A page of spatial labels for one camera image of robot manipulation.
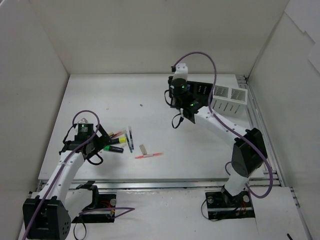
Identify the green highlighter marker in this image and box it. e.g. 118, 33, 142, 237
103, 145, 124, 154

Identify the red pen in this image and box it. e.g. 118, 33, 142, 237
134, 152, 163, 160

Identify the yellow highlighter marker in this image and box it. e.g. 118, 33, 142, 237
110, 137, 127, 145

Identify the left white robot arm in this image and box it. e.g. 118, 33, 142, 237
22, 123, 111, 240

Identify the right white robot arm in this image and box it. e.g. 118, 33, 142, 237
164, 76, 272, 206

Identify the black divided organizer box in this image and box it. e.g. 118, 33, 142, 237
186, 81, 213, 107

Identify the teal tipped pen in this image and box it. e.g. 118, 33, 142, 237
124, 133, 133, 153

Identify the blue tipped pen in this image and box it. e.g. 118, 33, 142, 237
128, 126, 134, 150

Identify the white divided organizer box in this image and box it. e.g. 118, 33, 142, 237
210, 85, 248, 118

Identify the beige eraser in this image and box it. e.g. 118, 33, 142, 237
139, 144, 147, 155

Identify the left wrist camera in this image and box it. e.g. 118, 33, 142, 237
77, 117, 89, 124

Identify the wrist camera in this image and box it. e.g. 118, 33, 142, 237
77, 117, 89, 124
173, 63, 188, 81

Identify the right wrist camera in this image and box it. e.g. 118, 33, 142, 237
173, 63, 188, 81

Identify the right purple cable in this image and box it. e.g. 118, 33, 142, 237
170, 51, 273, 200

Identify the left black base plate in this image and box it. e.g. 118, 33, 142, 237
72, 193, 117, 224

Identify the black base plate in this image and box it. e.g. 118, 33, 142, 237
72, 193, 117, 224
200, 190, 256, 222

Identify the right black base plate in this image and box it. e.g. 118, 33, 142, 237
200, 190, 256, 222

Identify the aluminium rail frame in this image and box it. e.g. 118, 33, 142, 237
38, 74, 278, 197

